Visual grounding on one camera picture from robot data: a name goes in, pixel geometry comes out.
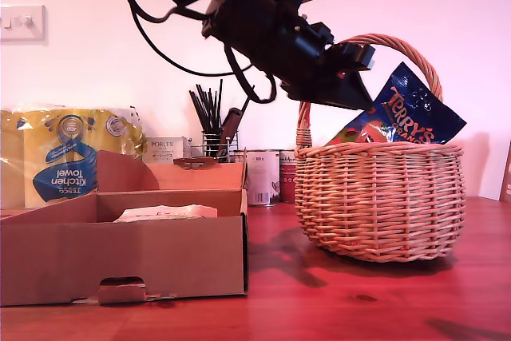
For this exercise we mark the black thin stick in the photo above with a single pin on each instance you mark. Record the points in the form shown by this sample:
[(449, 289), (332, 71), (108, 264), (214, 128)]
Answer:
[(198, 111), (243, 106), (220, 105), (204, 107)]

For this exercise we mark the white light switch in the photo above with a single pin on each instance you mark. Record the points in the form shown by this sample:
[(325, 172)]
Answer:
[(22, 23)]

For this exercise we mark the yellow kitchen towel pack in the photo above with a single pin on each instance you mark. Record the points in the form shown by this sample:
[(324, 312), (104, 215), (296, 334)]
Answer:
[(60, 157)]

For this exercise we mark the blue Terry's egg bag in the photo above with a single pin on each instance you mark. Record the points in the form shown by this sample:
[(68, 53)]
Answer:
[(415, 109)]

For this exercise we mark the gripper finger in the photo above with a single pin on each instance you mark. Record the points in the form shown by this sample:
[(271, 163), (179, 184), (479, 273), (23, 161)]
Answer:
[(315, 91), (353, 85)]

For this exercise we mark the woven wicker basket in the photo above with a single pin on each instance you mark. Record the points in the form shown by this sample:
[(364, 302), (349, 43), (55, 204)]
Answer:
[(379, 205)]

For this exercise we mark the red tin can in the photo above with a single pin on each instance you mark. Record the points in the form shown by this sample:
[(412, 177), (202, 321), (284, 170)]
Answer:
[(288, 177)]

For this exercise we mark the white Porlex box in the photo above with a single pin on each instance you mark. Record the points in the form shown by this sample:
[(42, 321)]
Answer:
[(163, 149)]

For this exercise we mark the brown wooden board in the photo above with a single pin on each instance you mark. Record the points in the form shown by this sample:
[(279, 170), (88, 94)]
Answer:
[(506, 173)]

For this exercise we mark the brown cardboard box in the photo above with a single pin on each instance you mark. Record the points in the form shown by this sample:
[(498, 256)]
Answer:
[(120, 261)]

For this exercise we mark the white egg bag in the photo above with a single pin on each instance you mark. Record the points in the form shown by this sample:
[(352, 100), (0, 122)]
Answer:
[(167, 213)]

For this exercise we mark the white tin can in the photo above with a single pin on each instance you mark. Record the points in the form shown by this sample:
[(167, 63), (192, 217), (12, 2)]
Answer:
[(263, 177), (240, 154)]

